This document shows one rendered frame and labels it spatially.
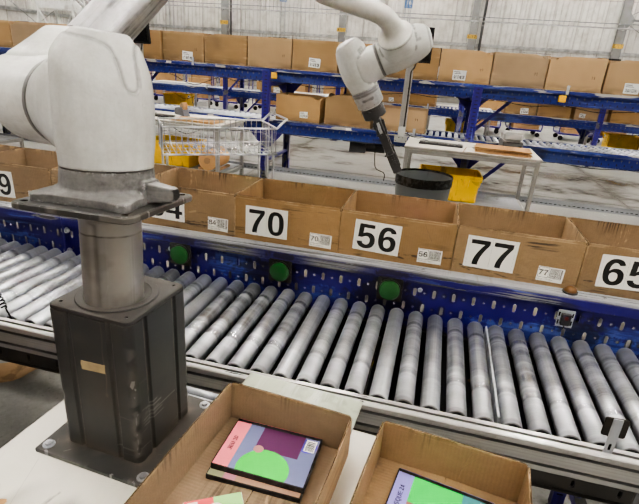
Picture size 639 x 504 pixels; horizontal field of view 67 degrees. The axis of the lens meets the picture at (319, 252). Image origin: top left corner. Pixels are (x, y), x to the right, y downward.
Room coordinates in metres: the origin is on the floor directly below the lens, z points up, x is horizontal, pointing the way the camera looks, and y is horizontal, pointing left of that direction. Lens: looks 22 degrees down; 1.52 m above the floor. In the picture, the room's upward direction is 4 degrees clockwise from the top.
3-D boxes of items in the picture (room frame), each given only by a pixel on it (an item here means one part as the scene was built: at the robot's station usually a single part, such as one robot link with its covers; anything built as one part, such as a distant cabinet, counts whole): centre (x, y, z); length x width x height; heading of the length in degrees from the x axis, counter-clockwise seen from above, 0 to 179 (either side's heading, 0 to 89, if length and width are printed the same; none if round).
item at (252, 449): (0.76, 0.07, 0.78); 0.19 x 0.14 x 0.02; 76
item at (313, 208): (1.78, 0.09, 0.96); 0.39 x 0.29 x 0.17; 77
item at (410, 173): (4.26, -0.88, 0.32); 0.50 x 0.50 x 0.64
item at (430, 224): (1.70, -0.29, 0.96); 0.39 x 0.29 x 0.17; 77
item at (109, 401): (0.83, 0.38, 0.91); 0.26 x 0.26 x 0.33; 73
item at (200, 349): (1.36, 0.28, 0.72); 0.52 x 0.05 x 0.05; 167
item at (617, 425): (0.87, -0.68, 0.78); 0.05 x 0.01 x 0.11; 77
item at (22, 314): (1.49, 0.85, 0.72); 0.52 x 0.05 x 0.05; 167
